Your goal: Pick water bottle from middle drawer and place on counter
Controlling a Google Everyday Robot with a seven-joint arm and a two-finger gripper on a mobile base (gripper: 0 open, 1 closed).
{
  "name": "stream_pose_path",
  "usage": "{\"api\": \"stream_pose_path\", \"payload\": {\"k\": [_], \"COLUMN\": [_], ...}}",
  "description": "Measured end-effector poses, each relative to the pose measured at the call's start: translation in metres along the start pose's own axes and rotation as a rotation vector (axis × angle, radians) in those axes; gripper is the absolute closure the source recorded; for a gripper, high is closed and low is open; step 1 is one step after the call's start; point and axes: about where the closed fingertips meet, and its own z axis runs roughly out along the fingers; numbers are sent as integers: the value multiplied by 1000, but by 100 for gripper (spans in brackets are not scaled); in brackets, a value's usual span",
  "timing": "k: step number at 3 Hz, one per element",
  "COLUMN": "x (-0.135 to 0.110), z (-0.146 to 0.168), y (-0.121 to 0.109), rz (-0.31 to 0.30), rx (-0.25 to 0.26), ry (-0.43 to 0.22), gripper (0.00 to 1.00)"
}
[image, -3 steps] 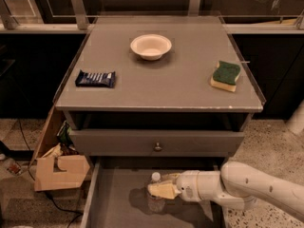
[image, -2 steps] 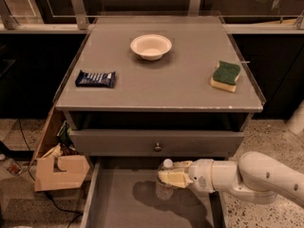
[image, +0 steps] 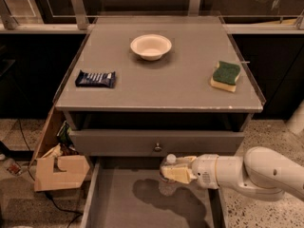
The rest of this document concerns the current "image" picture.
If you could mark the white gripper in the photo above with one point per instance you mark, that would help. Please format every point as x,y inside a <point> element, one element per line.
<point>205,170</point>

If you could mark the clear plastic water bottle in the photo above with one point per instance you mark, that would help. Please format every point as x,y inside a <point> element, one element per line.
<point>167,187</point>

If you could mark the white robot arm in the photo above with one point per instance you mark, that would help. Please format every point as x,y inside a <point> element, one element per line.
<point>264,169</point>

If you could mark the round metal drawer knob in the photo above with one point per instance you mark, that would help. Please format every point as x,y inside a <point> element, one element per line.
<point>157,147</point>

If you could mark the grey open middle drawer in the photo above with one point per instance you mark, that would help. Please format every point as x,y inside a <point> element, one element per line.
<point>124,193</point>

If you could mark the grey cabinet with counter top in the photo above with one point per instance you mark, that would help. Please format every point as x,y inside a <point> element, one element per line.
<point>173,93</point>

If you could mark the grey top drawer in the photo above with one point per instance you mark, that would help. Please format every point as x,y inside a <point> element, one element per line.
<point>140,143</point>

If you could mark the small bottle on floor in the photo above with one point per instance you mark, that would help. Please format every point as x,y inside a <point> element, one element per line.
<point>12,167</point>

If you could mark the green and yellow sponge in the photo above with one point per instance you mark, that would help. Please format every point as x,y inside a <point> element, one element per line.
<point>225,76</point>

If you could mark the blue snack bar wrapper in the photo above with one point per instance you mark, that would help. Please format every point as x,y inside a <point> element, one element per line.
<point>89,79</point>

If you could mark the brown cardboard box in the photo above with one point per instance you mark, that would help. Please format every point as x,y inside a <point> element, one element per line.
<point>55,171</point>

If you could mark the white paper bowl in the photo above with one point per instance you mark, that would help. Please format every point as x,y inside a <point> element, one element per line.
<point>151,47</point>

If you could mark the green snack bag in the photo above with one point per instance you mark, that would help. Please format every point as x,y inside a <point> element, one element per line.
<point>63,134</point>

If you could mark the right metal railing post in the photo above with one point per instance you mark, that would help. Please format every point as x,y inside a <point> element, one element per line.
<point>194,7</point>

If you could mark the metal railing post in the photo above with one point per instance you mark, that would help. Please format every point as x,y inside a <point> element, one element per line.
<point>80,14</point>
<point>194,7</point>

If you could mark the left metal railing post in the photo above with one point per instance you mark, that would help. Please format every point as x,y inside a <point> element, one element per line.
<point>80,14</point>

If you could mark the far left railing post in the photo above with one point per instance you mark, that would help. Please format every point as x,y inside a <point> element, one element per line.
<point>8,21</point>

